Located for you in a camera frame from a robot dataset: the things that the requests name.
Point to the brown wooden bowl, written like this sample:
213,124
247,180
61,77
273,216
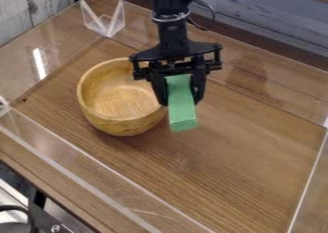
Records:
117,105

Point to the clear acrylic corner bracket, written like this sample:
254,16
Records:
104,25

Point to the green rectangular block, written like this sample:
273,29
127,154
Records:
180,103

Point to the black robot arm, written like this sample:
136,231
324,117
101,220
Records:
172,9

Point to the clear acrylic enclosure wall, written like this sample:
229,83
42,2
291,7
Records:
109,203

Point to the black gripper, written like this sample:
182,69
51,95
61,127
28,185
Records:
175,56

